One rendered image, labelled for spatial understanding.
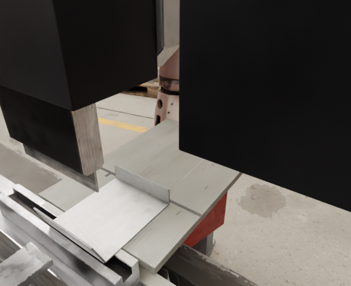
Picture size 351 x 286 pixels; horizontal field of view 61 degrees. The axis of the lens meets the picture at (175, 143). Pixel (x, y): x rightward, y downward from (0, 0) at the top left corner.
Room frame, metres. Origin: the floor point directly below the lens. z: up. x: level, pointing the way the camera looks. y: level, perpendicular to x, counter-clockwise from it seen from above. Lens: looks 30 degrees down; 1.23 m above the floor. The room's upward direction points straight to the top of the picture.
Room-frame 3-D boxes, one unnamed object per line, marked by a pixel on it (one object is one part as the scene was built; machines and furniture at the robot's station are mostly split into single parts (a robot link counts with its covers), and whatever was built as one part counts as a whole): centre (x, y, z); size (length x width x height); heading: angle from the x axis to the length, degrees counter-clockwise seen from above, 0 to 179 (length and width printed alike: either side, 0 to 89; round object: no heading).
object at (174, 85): (0.66, 0.00, 1.01); 0.09 x 0.08 x 0.03; 130
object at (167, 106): (0.65, 0.00, 0.95); 0.10 x 0.07 x 0.11; 130
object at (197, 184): (0.33, 0.02, 1.00); 0.26 x 0.18 x 0.01; 145
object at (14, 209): (0.23, 0.12, 0.99); 0.20 x 0.03 x 0.03; 55
